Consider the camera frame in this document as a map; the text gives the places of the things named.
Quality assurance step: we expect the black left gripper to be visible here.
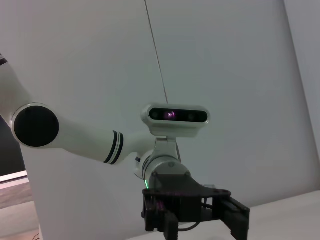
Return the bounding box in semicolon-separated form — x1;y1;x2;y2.
141;171;251;240

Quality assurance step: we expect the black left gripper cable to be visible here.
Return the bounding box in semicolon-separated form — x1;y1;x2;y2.
177;221;202;232

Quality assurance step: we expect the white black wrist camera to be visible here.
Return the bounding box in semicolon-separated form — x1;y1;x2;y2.
140;102;211;161

